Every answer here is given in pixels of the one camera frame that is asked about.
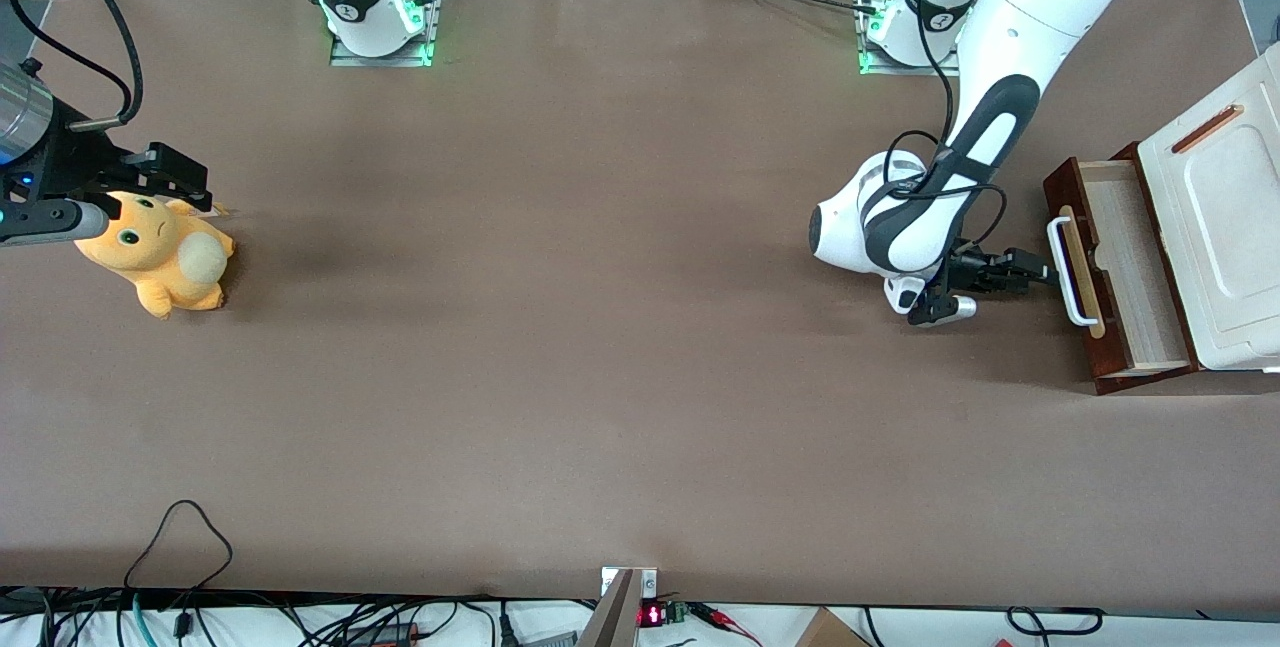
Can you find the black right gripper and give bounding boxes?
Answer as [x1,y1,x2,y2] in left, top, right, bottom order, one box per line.
[4,99,214,219]

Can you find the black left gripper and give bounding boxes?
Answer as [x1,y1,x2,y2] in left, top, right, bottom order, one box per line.
[939,238,1062,297]

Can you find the white drawer handle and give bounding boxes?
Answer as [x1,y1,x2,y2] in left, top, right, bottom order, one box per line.
[1046,208,1100,327]

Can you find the dark wood drawer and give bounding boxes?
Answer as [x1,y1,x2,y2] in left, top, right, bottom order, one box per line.
[1043,157,1199,378]

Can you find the orange plush toy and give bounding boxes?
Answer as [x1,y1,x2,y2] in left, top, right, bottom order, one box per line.
[74,191,237,319]

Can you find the white-topped dark wood cabinet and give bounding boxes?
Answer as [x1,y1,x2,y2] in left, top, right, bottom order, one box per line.
[1090,42,1280,396]

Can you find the copper bar on cabinet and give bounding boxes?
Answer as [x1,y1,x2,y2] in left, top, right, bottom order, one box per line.
[1171,103,1247,154]

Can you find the brown cardboard box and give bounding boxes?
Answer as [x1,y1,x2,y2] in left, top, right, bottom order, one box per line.
[794,607,873,647]

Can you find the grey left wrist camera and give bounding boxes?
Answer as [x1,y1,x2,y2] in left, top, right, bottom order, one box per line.
[907,294,979,328]

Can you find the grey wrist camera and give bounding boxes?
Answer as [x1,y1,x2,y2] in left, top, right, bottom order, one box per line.
[0,199,110,248]
[907,294,979,328]

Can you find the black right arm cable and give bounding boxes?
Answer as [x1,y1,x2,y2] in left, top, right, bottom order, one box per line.
[8,0,145,129]

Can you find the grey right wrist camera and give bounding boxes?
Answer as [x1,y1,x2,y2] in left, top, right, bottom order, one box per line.
[0,199,110,248]

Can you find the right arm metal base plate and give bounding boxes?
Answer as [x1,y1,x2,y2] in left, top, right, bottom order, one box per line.
[329,0,444,68]

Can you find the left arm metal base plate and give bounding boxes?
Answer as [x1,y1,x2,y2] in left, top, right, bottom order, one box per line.
[857,0,964,78]

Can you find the black oval cable loop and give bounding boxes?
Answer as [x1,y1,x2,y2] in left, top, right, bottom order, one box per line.
[1007,606,1105,639]

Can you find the black looped cable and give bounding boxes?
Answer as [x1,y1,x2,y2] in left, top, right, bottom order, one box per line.
[124,499,234,592]

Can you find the red clip wires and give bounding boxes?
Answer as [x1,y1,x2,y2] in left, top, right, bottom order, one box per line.
[688,603,765,646]

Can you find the grey camera mount bar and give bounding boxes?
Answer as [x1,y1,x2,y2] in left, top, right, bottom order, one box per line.
[575,567,660,647]

